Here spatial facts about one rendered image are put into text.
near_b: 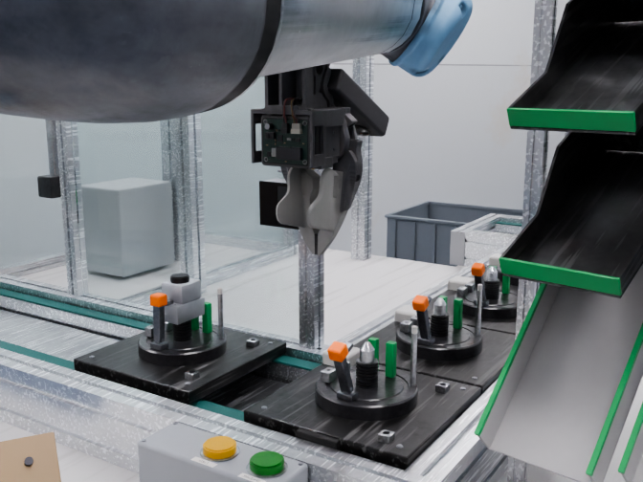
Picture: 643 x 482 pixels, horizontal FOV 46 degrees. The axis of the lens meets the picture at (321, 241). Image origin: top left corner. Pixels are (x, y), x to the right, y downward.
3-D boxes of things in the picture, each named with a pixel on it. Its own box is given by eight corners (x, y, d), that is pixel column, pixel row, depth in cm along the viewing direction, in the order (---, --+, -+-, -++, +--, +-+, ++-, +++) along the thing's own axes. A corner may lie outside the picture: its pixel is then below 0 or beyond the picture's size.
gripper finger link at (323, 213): (292, 263, 74) (291, 170, 72) (323, 251, 79) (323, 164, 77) (319, 267, 73) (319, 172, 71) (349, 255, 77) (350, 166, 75)
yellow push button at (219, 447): (222, 470, 88) (221, 454, 87) (196, 460, 90) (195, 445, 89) (243, 455, 91) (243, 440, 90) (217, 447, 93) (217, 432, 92)
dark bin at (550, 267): (621, 298, 74) (614, 237, 70) (501, 275, 83) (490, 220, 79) (710, 158, 90) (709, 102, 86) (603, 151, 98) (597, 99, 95)
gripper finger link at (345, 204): (313, 208, 77) (313, 123, 75) (322, 206, 78) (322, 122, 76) (353, 213, 74) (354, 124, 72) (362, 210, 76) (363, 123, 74)
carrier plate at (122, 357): (188, 405, 105) (188, 391, 105) (74, 370, 118) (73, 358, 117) (287, 353, 125) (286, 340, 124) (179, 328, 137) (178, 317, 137)
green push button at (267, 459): (271, 487, 84) (270, 471, 83) (242, 476, 86) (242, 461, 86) (291, 471, 87) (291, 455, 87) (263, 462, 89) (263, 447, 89)
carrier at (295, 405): (407, 473, 87) (410, 372, 84) (243, 424, 100) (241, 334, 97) (481, 400, 107) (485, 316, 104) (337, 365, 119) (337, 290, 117)
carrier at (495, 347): (481, 399, 107) (486, 316, 105) (338, 365, 120) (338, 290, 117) (532, 348, 127) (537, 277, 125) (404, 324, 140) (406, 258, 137)
